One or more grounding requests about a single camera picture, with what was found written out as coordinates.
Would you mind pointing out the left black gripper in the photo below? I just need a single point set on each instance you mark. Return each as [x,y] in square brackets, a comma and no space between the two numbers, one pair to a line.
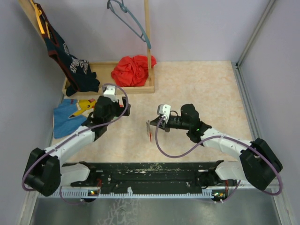
[120,109]

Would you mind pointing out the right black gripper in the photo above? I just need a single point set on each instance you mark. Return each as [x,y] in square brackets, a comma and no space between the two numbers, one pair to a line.
[167,126]

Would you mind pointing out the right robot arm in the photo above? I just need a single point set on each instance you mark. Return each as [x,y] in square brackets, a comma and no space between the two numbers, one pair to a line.
[255,161]

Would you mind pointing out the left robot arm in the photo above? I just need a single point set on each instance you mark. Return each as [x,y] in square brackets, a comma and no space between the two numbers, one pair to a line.
[45,171]

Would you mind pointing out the red crumpled cloth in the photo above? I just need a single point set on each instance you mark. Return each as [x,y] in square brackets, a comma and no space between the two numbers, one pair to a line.
[131,71]

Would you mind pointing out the wooden rack tray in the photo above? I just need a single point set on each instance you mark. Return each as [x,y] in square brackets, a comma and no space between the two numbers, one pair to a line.
[103,69]

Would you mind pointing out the blue pikachu shirt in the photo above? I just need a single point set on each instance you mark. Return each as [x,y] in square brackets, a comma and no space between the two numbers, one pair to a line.
[69,116]

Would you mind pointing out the dark navy jersey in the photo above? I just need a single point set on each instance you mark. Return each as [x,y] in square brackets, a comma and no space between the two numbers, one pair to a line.
[77,71]

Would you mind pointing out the teal clothes hanger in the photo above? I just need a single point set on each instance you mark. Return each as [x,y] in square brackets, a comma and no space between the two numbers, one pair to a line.
[122,12]

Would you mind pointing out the yellow clothes hanger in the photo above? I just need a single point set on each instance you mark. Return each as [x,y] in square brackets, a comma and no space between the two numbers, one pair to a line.
[42,24]

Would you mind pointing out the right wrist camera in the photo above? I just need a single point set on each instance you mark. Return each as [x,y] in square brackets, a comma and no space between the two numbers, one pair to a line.
[164,110]

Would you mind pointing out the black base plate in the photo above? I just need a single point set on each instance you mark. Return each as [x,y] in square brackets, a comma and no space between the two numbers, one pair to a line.
[152,178]

